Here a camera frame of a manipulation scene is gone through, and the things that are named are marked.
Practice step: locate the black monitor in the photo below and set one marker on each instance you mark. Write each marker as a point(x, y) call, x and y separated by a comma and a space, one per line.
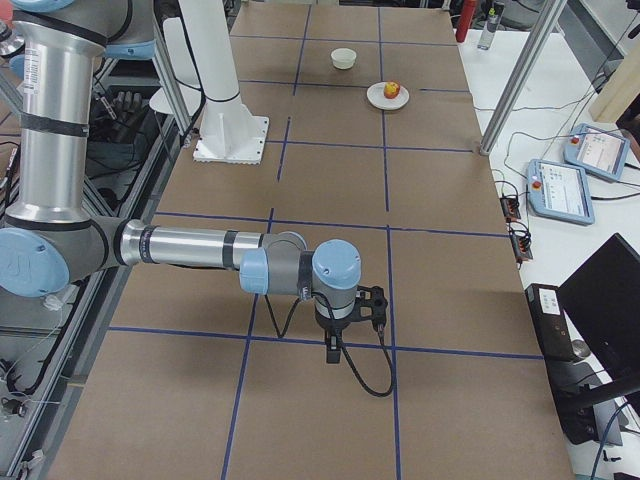
point(602, 300)

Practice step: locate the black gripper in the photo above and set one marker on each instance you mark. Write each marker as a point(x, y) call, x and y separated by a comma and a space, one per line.
point(334, 325)

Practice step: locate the red yellow apple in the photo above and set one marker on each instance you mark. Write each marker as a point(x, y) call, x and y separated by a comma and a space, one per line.
point(391, 90)

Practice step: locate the wooden board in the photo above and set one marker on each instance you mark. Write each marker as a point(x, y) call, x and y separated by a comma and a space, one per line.
point(620, 91)

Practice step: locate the black orange connector box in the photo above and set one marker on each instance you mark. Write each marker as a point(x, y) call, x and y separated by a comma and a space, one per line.
point(520, 237)
point(509, 202)

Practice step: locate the white pedestal column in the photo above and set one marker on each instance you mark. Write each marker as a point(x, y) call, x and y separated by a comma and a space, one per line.
point(228, 131)

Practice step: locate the near teach pendant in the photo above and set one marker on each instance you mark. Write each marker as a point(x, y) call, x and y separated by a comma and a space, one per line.
point(559, 191)

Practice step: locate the near black orange connector box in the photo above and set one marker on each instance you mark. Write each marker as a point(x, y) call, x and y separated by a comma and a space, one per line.
point(520, 237)

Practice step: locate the far black orange connector box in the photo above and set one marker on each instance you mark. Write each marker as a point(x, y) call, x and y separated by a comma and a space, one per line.
point(509, 202)

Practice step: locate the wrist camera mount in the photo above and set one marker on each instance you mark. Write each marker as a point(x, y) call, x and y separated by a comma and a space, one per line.
point(370, 306)

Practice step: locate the red bottle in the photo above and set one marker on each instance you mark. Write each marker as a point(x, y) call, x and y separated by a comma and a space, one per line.
point(465, 20)

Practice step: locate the teach pendant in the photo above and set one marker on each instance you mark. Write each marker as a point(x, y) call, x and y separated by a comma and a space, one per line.
point(559, 191)
point(601, 153)

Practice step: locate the black computer box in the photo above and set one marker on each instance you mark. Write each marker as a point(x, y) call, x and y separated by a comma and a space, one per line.
point(568, 373)

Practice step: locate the aluminium frame post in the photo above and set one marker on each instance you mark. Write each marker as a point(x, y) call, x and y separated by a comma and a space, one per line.
point(530, 52)

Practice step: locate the far teach pendant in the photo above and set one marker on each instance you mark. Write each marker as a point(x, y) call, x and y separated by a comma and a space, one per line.
point(601, 153)

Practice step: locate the clear water bottle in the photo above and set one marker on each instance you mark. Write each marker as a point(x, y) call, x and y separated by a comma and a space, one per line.
point(493, 19)

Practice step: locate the white bowl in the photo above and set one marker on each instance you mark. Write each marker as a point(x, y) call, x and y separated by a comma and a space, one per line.
point(343, 58)

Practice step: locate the white plate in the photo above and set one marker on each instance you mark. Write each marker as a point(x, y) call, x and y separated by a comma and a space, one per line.
point(383, 97)

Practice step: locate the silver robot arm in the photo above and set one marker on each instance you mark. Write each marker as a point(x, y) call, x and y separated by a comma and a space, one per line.
point(49, 239)

